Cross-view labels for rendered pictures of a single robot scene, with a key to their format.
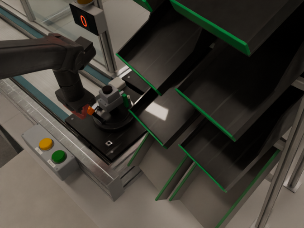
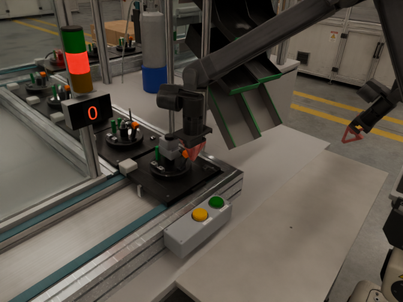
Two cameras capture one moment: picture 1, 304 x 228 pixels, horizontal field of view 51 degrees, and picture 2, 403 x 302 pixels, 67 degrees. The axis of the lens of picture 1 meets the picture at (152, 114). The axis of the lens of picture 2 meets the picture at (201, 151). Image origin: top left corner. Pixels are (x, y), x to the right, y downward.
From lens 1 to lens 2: 1.20 m
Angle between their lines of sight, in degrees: 71
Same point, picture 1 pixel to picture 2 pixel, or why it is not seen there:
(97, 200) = (240, 204)
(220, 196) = (258, 109)
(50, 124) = (167, 219)
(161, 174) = (241, 134)
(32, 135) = (185, 230)
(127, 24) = not seen: outside the picture
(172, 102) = (228, 75)
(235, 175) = (272, 72)
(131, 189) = not seen: hidden behind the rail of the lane
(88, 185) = not seen: hidden behind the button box
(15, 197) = (246, 272)
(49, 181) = (222, 243)
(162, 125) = (241, 84)
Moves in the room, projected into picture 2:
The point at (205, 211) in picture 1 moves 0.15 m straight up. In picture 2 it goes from (263, 123) to (268, 87)
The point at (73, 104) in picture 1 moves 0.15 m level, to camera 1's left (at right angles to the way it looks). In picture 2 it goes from (205, 130) to (214, 160)
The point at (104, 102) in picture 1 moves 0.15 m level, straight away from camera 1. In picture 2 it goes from (175, 148) to (126, 156)
